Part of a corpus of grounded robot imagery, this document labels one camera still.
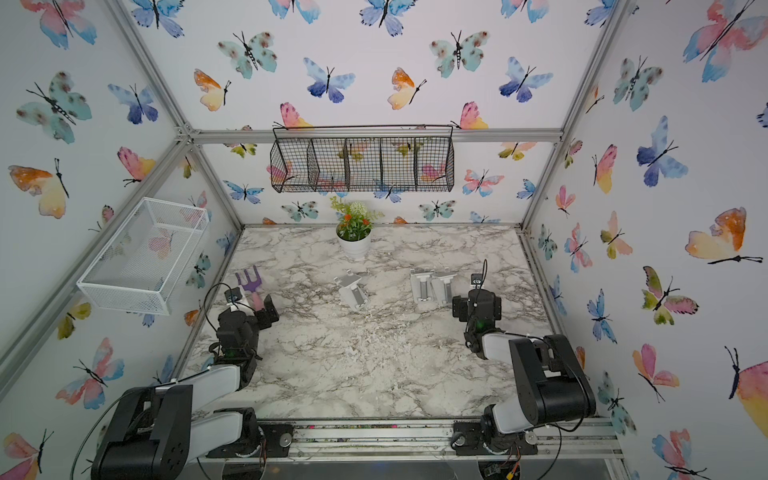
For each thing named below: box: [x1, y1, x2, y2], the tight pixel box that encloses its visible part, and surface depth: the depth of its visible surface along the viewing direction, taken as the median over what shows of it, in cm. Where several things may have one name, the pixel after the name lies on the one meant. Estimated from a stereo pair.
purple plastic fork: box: [235, 265, 262, 292], surface depth 106 cm
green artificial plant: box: [329, 196, 385, 241], surface depth 106 cm
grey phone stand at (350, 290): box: [333, 269, 369, 310], surface depth 98 cm
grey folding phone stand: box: [410, 268, 435, 302], surface depth 100 cm
